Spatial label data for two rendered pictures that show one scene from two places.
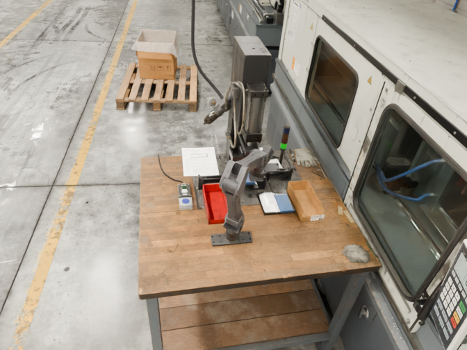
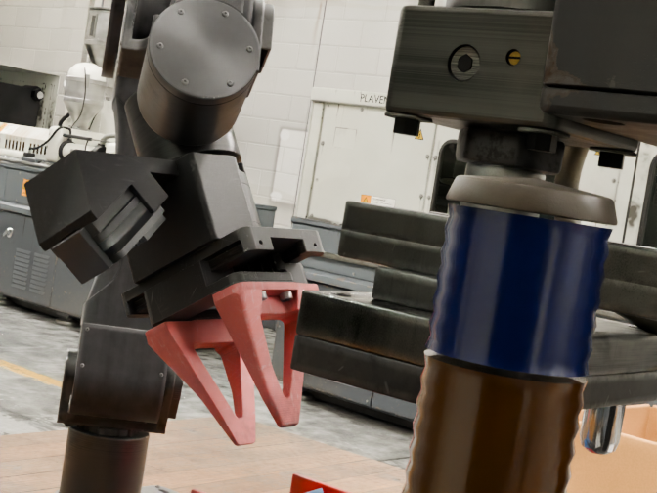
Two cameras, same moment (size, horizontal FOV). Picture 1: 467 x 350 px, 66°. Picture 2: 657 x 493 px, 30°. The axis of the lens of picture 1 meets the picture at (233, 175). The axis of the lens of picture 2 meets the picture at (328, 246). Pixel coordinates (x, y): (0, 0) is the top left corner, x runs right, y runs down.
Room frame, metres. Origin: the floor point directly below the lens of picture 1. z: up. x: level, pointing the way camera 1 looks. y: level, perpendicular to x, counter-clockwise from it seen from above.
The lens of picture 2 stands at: (2.02, -0.50, 1.19)
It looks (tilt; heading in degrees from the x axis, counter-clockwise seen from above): 3 degrees down; 141
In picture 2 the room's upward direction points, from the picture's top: 9 degrees clockwise
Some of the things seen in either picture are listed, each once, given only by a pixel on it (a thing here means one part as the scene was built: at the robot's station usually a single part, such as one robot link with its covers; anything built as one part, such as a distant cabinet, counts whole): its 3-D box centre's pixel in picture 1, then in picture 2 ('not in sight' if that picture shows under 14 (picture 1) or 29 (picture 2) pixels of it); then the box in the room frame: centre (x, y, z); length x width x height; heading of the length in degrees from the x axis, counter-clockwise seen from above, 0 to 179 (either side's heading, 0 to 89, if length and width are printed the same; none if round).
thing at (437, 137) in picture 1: (395, 205); not in sight; (1.19, -0.72, 1.21); 0.86 x 0.10 x 0.79; 10
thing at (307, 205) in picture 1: (305, 200); not in sight; (1.50, -0.41, 0.93); 0.25 x 0.13 x 0.08; 14
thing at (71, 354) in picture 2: (233, 222); (119, 393); (1.20, -0.02, 1.00); 0.09 x 0.06 x 0.06; 63
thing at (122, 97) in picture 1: (160, 85); not in sight; (4.64, 1.11, 0.07); 1.20 x 1.00 x 0.14; 7
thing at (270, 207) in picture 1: (275, 203); not in sight; (1.48, -0.24, 0.91); 0.17 x 0.16 x 0.02; 104
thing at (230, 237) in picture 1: (231, 233); (103, 472); (1.19, -0.02, 0.94); 0.20 x 0.07 x 0.08; 104
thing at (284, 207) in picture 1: (284, 202); not in sight; (1.46, -0.29, 0.93); 0.15 x 0.07 x 0.03; 13
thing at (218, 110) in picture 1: (219, 109); not in sight; (1.86, 0.11, 1.25); 0.19 x 0.07 x 0.19; 104
